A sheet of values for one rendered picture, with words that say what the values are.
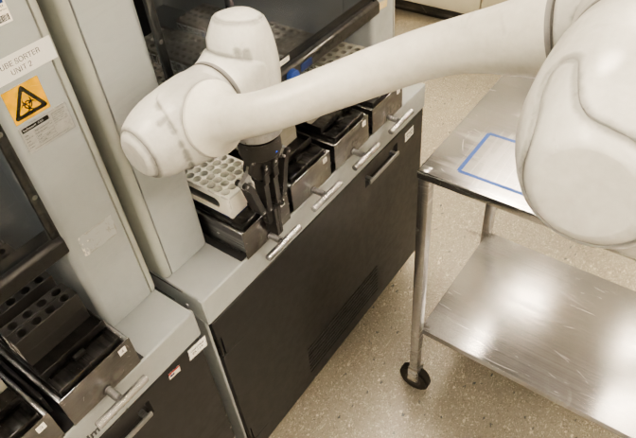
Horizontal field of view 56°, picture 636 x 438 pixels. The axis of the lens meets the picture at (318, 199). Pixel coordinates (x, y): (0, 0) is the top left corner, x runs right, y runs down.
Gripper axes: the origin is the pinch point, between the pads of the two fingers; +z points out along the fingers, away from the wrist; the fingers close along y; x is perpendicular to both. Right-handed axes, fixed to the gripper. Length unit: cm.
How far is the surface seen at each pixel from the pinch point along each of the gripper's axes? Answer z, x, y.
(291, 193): 1.2, -2.1, -8.4
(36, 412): -2, -3, 50
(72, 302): -7.3, -9.6, 36.2
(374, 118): 2.2, -2.2, -39.5
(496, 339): 52, 37, -33
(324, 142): -0.4, -4.9, -23.6
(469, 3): 66, -62, -228
